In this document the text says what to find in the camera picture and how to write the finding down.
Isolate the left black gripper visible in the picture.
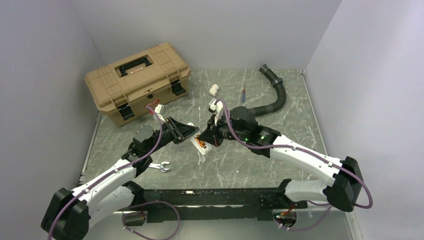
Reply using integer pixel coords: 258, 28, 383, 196
146, 115, 200, 156

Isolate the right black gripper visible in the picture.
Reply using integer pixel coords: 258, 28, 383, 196
198, 112, 249, 147

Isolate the orange battery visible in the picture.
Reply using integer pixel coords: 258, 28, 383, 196
194, 137, 206, 149

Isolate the white remote control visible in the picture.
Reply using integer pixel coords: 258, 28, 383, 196
188, 126, 212, 156

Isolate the tan plastic toolbox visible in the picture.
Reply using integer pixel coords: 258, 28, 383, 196
84, 42, 191, 127

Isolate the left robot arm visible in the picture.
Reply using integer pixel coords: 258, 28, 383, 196
40, 117, 199, 240

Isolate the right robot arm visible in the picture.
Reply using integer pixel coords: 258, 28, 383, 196
198, 100, 373, 212

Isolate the silver open-end wrench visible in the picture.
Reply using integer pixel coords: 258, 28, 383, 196
148, 161, 171, 173

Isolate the white pipe fitting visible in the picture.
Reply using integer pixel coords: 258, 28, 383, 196
209, 84, 220, 97

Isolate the blue red pen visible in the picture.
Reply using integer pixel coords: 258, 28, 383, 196
241, 88, 246, 103

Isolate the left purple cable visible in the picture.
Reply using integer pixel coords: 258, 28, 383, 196
47, 105, 165, 240

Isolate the purple cable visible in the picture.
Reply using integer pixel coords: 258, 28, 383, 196
215, 98, 374, 232
47, 105, 165, 240

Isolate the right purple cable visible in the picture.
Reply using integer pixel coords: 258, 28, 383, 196
215, 98, 374, 232

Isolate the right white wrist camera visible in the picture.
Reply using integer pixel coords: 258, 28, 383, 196
208, 98, 224, 126

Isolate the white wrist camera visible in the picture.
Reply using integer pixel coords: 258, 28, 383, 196
151, 104, 165, 123
208, 98, 224, 126

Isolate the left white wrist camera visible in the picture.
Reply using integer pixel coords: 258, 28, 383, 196
151, 104, 165, 123

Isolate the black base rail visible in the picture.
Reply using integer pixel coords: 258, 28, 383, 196
124, 187, 308, 223

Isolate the black corrugated hose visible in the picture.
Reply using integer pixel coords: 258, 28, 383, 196
246, 64, 287, 117

